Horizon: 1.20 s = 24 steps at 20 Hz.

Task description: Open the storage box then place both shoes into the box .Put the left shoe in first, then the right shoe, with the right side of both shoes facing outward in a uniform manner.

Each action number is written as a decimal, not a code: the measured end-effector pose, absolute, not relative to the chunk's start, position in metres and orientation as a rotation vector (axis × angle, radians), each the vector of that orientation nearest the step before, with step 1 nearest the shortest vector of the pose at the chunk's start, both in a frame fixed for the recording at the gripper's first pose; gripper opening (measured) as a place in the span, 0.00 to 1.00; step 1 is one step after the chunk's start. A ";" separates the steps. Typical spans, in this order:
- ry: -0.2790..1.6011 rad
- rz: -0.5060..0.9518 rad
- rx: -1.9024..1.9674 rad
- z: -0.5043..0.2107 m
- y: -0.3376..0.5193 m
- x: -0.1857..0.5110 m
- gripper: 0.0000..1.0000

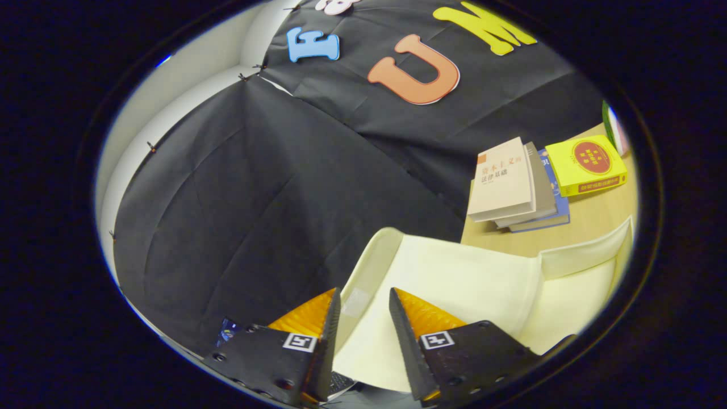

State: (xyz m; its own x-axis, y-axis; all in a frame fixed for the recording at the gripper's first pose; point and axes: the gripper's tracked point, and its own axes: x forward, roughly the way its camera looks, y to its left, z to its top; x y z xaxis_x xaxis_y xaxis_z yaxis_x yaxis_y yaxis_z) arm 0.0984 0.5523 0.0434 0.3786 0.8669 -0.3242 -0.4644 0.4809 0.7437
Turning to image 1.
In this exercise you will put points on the yellow book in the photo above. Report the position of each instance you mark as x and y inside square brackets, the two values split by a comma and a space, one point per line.
[590, 165]

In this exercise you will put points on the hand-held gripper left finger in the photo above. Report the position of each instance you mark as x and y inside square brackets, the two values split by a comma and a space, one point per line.
[331, 341]

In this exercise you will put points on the watermelon slice plush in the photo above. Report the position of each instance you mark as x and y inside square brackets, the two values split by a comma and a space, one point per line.
[616, 133]

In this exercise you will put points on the blue book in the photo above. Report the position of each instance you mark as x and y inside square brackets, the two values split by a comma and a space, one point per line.
[559, 213]

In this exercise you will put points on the grey book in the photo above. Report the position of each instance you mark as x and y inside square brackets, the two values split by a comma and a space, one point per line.
[542, 193]

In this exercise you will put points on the cream fabric storage box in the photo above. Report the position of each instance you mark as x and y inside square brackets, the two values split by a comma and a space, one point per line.
[471, 278]

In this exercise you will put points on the beige book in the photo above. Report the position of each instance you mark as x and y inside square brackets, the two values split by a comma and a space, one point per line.
[500, 179]

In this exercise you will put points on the black backdrop cloth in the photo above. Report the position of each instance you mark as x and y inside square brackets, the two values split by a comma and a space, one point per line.
[255, 199]

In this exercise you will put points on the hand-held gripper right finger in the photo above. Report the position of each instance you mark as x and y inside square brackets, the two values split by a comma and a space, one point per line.
[406, 346]

